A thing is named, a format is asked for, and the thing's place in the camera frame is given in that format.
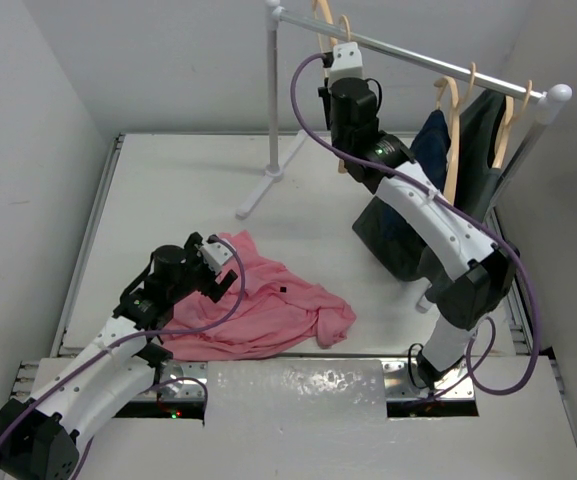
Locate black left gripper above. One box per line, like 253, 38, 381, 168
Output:
167, 233, 234, 303

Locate pink t shirt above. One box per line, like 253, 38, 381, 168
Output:
163, 231, 356, 361

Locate beige plastic hanger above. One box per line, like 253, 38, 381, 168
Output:
310, 0, 354, 175

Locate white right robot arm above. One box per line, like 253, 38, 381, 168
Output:
319, 78, 516, 389

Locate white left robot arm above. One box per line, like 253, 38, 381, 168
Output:
0, 233, 245, 479

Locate beige hanger with blue garment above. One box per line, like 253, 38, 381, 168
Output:
434, 62, 477, 204

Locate beige hanger with green garment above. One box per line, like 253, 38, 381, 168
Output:
492, 80, 533, 170

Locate navy blue garment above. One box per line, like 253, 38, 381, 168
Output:
380, 109, 451, 240

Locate dark green garment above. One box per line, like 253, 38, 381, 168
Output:
352, 90, 505, 282

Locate white metal clothes rack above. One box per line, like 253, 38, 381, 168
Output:
234, 0, 573, 314

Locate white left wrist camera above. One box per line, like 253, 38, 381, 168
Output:
199, 241, 233, 275

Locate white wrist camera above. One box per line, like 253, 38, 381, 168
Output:
199, 241, 233, 275
328, 42, 364, 86

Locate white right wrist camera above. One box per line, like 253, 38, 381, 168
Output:
328, 42, 364, 86

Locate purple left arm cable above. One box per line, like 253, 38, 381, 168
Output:
0, 234, 247, 480

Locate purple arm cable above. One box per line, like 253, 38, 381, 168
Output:
0, 234, 247, 480
289, 52, 543, 401

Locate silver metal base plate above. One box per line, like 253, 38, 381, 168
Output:
112, 351, 480, 418

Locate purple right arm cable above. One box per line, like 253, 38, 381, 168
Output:
289, 52, 543, 401

